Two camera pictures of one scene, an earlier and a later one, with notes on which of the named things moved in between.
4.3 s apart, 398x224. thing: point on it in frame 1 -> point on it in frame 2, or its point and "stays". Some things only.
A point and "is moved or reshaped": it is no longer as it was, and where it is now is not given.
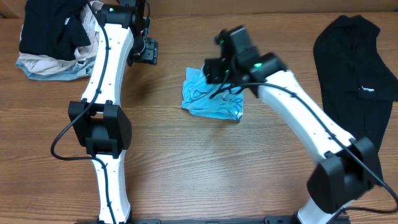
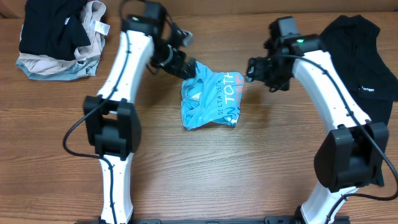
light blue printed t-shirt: x=211 y=99 is moved or reshaped
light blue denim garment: x=83 y=68 stays
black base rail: x=269 y=219 stays
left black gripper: x=150 y=55 -> x=175 y=68
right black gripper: x=215 y=70 -> x=256 y=73
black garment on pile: x=52 y=28 stays
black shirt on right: x=358 y=86 stays
